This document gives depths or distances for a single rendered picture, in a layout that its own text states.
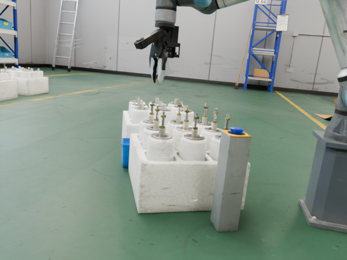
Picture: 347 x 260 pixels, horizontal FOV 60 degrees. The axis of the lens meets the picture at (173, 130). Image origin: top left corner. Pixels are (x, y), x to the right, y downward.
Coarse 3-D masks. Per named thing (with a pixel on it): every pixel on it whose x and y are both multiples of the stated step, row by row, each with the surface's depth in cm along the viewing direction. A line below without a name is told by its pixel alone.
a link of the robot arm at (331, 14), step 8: (320, 0) 86; (328, 0) 83; (336, 0) 82; (344, 0) 81; (328, 8) 84; (336, 8) 82; (344, 8) 82; (328, 16) 85; (336, 16) 83; (344, 16) 82; (328, 24) 86; (336, 24) 84; (344, 24) 82; (336, 32) 84; (344, 32) 83; (336, 40) 85; (344, 40) 83; (336, 48) 86; (344, 48) 84; (344, 56) 84; (344, 64) 85; (344, 72) 85; (344, 80) 85; (344, 88) 86; (344, 96) 87; (344, 104) 95
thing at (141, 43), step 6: (156, 30) 106; (162, 30) 105; (144, 36) 106; (150, 36) 103; (156, 36) 104; (162, 36) 106; (138, 42) 102; (144, 42) 102; (150, 42) 104; (138, 48) 104
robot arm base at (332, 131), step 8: (336, 112) 101; (344, 112) 98; (336, 120) 100; (344, 120) 98; (328, 128) 102; (336, 128) 99; (344, 128) 97; (328, 136) 101; (336, 136) 99; (344, 136) 97
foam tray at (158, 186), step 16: (144, 160) 100; (176, 160) 103; (208, 160) 107; (144, 176) 98; (160, 176) 99; (176, 176) 101; (192, 176) 102; (208, 176) 103; (144, 192) 99; (160, 192) 101; (176, 192) 102; (192, 192) 103; (208, 192) 105; (144, 208) 101; (160, 208) 102; (176, 208) 104; (192, 208) 105; (208, 208) 107
